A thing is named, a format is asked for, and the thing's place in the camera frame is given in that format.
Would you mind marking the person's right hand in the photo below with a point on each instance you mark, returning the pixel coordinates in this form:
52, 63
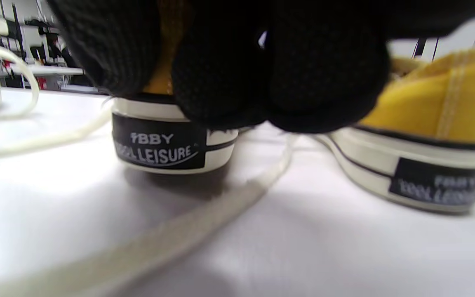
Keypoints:
303, 74

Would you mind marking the cream shoe lace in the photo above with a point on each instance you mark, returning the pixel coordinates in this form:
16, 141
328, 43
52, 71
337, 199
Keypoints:
179, 234
34, 84
56, 139

